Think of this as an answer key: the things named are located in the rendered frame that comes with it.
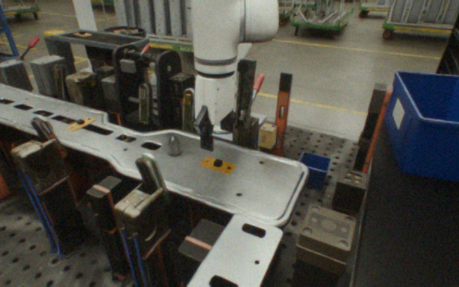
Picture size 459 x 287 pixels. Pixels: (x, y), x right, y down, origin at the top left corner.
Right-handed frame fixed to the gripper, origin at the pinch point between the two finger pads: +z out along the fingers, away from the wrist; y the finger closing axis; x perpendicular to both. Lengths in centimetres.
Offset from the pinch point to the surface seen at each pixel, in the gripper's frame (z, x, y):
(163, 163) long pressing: 8.2, -12.0, 5.6
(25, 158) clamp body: 4.7, -37.9, 21.7
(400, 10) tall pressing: 66, 43, -687
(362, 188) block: 0.0, 31.2, 3.9
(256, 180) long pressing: 8.0, 10.7, 1.3
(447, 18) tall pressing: 77, 129, -703
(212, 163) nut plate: 7.9, -1.1, 0.6
